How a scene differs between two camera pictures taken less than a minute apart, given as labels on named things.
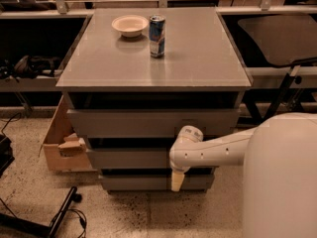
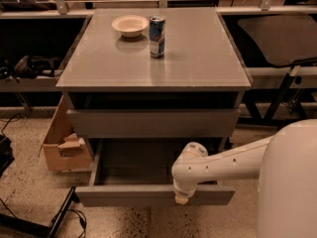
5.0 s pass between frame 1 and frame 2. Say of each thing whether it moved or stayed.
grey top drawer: stayed
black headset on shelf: stayed
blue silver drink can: stayed
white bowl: stayed
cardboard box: stayed
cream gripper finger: moved
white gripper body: moved
